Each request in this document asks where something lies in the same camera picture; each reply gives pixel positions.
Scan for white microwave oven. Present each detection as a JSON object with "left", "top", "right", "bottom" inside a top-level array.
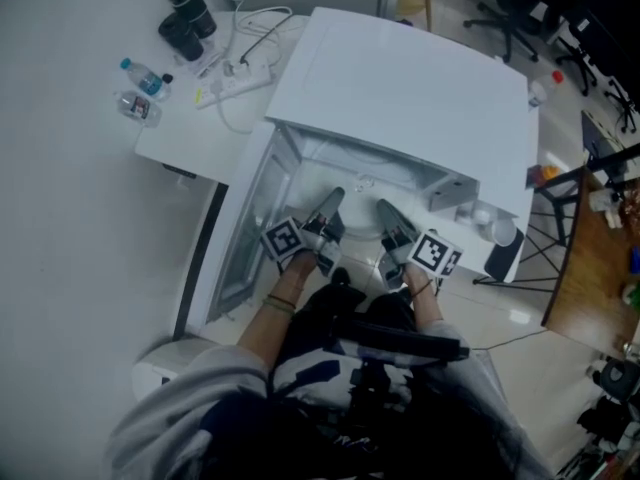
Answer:
[{"left": 249, "top": 6, "right": 541, "bottom": 285}]

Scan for red cap bottle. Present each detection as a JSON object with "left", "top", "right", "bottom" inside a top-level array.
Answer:
[{"left": 528, "top": 70, "right": 566, "bottom": 110}]

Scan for person's black vest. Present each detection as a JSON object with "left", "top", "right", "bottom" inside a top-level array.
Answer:
[{"left": 199, "top": 312, "right": 506, "bottom": 480}]

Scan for red label water bottle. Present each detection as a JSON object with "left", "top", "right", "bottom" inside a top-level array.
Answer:
[{"left": 115, "top": 90, "right": 163, "bottom": 129}]

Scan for orange object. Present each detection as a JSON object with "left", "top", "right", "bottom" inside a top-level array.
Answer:
[{"left": 526, "top": 164, "right": 561, "bottom": 190}]

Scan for person's left forearm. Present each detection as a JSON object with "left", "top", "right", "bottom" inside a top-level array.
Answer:
[{"left": 234, "top": 252, "right": 320, "bottom": 360}]

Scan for white power strip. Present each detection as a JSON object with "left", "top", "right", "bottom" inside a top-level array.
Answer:
[{"left": 194, "top": 62, "right": 277, "bottom": 112}]

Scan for person's right forearm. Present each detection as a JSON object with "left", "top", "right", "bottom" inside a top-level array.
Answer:
[{"left": 402, "top": 262, "right": 447, "bottom": 333}]

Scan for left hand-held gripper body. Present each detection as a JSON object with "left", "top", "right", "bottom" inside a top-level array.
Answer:
[{"left": 259, "top": 212, "right": 347, "bottom": 278}]

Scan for black office chair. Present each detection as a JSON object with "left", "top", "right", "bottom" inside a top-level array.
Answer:
[
  {"left": 554, "top": 15, "right": 640, "bottom": 135},
  {"left": 462, "top": 0, "right": 545, "bottom": 65}
]

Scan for wooden table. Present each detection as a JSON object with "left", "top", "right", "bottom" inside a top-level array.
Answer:
[{"left": 542, "top": 164, "right": 640, "bottom": 365}]

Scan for white cable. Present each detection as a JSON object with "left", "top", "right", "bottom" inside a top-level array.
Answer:
[{"left": 214, "top": 0, "right": 294, "bottom": 135}]

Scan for person's grey hoodie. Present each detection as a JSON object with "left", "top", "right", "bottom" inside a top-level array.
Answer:
[{"left": 102, "top": 320, "right": 556, "bottom": 480}]

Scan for black mug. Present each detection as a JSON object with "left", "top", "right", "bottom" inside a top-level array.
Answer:
[{"left": 158, "top": 11, "right": 206, "bottom": 63}]

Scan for person's black trousers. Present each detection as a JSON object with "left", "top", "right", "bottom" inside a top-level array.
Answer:
[{"left": 292, "top": 281, "right": 417, "bottom": 352}]

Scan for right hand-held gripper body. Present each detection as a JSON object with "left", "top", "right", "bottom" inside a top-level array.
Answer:
[{"left": 378, "top": 226, "right": 465, "bottom": 293}]

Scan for green wrist band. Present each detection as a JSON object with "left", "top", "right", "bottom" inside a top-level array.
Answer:
[{"left": 260, "top": 293, "right": 298, "bottom": 316}]

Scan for black cable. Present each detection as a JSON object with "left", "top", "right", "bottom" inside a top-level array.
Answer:
[{"left": 239, "top": 12, "right": 295, "bottom": 67}]

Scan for white microwave door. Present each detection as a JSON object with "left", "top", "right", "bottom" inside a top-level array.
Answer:
[{"left": 172, "top": 117, "right": 304, "bottom": 343}]

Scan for blue label water bottle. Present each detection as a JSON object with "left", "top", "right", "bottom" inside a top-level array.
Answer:
[{"left": 119, "top": 57, "right": 174, "bottom": 103}]

